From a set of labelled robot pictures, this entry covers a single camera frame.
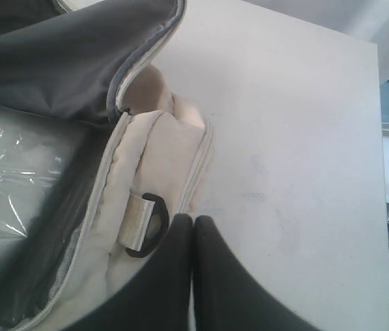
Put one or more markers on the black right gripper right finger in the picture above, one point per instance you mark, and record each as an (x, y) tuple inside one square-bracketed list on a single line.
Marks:
[(226, 296)]

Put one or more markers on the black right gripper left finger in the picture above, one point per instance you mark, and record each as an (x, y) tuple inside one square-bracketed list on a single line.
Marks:
[(158, 296)]

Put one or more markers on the beige duffel bag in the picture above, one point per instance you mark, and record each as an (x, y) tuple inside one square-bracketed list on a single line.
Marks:
[(140, 164)]

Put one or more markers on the white plastic stuffing packet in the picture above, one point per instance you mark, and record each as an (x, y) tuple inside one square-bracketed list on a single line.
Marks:
[(34, 154)]

